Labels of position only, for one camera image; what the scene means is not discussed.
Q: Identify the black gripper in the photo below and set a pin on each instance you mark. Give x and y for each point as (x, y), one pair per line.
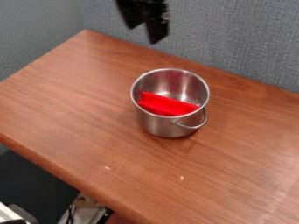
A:
(156, 19)

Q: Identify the red rectangular block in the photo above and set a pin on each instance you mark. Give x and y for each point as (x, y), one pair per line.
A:
(164, 106)

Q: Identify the stainless steel pot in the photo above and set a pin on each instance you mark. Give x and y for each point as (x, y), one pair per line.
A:
(183, 86)

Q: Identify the white object at corner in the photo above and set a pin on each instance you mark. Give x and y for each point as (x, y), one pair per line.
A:
(9, 216)

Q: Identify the grey table leg bracket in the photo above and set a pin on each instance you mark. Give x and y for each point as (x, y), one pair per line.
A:
(85, 211)

